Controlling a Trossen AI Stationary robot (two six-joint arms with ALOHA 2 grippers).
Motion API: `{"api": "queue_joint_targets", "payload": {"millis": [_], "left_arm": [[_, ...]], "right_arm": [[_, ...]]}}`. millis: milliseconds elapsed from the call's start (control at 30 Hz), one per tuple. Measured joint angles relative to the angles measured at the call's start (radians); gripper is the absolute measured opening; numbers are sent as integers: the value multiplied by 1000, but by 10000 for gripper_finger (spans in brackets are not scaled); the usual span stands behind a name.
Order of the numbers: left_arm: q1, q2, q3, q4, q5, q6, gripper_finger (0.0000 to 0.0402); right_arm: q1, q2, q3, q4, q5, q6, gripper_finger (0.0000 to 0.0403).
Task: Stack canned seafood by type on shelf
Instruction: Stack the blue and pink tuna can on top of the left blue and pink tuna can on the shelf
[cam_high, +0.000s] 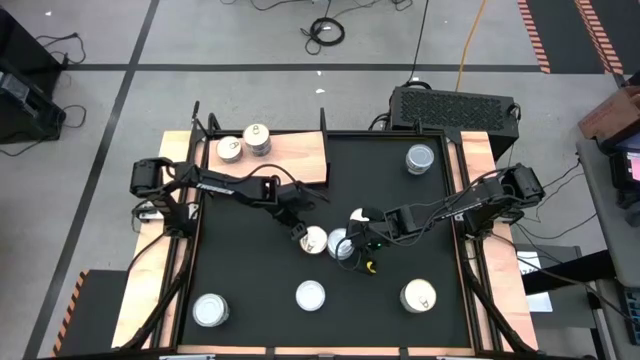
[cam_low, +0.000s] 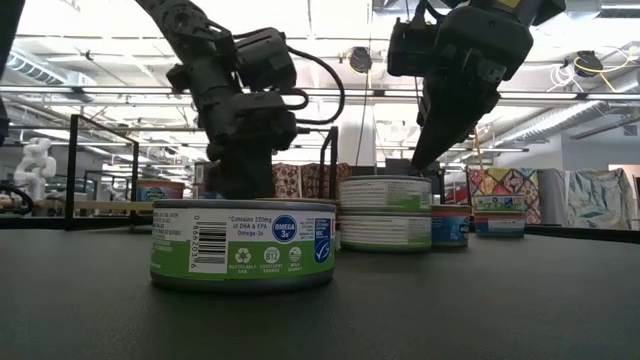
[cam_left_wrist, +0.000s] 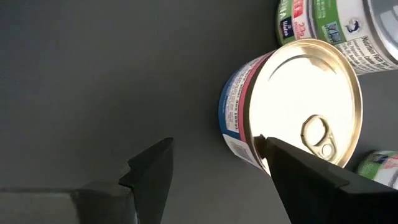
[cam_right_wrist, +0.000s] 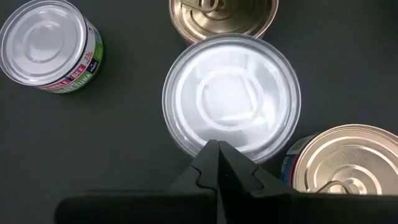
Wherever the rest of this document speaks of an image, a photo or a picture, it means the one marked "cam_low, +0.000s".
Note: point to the black metal shelf frame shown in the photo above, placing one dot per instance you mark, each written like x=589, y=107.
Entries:
x=73, y=175

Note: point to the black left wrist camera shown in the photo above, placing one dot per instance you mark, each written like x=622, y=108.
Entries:
x=265, y=60

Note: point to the plain grey cloth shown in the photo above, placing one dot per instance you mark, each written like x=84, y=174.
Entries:
x=550, y=195

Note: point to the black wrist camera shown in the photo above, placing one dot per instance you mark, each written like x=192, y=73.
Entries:
x=412, y=47
x=265, y=60

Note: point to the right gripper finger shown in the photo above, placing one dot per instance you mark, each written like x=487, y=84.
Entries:
x=445, y=125

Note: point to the white robot figure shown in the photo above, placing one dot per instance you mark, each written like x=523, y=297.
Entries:
x=35, y=170

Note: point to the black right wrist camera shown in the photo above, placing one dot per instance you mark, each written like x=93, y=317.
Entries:
x=412, y=47

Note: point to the teal patterned cloth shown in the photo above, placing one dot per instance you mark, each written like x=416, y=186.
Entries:
x=600, y=197

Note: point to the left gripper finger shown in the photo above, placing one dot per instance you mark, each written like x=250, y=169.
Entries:
x=250, y=175

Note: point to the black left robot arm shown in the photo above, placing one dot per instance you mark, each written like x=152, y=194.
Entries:
x=180, y=22

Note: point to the black background rack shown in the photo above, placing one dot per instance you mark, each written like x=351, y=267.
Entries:
x=435, y=167

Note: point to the colourful patchwork quilt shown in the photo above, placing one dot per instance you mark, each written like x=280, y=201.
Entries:
x=505, y=181

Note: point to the brown patterned cloth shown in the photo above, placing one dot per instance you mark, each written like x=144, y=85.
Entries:
x=290, y=180

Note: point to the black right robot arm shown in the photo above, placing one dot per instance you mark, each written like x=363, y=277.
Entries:
x=545, y=10

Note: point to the black table mat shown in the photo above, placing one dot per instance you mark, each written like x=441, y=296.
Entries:
x=450, y=310

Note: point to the silver ceiling duct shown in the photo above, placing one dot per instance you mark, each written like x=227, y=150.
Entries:
x=550, y=122
x=30, y=70

